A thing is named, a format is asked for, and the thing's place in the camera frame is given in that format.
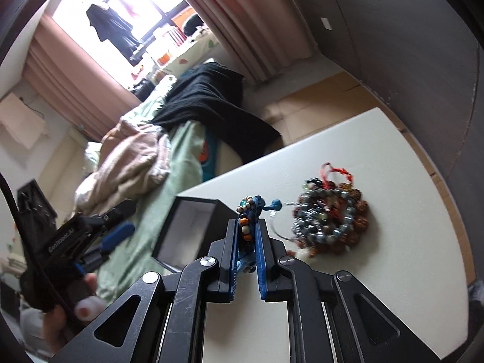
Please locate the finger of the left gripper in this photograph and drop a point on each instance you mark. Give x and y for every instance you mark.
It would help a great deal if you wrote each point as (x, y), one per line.
(118, 214)
(116, 237)

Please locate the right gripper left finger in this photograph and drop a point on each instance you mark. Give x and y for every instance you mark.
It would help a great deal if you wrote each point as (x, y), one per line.
(160, 318)

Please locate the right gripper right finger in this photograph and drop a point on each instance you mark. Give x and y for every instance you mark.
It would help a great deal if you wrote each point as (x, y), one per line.
(332, 317)

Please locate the black square jewelry box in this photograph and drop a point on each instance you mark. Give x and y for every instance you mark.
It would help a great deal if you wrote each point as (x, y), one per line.
(191, 226)

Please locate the green bed sheet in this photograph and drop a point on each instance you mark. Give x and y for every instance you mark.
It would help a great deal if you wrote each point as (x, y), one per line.
(133, 257)

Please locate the pink fleece blanket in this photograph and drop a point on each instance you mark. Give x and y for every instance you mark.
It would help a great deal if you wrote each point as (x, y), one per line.
(133, 161)

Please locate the blue orange mattress label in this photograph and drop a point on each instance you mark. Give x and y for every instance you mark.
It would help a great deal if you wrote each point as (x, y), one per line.
(208, 156)

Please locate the pink curtain left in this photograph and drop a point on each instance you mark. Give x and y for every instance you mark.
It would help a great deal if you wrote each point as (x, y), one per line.
(72, 83)

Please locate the pink curtain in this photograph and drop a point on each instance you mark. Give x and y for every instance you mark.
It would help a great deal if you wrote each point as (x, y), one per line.
(72, 83)
(262, 37)

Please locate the black knitted blanket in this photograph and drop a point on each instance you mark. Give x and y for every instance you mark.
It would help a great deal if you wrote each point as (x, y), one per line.
(212, 94)

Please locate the patterned window bench cushion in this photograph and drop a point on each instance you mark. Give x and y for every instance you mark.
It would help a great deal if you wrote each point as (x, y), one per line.
(192, 51)

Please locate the black hanging garment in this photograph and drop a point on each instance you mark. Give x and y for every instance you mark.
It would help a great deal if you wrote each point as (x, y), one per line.
(110, 26)

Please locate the flattened cardboard on floor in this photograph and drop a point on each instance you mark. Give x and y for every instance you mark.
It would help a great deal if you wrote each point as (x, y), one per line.
(338, 98)

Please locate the pink curtain right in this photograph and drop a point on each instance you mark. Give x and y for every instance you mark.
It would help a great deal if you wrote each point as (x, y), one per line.
(262, 37)

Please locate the white wardrobe sticker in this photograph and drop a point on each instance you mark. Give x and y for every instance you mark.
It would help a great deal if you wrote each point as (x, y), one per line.
(327, 25)

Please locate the dark grey wardrobe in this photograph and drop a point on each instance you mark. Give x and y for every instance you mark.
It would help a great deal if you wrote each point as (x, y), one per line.
(423, 60)

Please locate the beige cloth on wall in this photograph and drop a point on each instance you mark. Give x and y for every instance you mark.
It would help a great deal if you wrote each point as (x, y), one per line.
(22, 123)

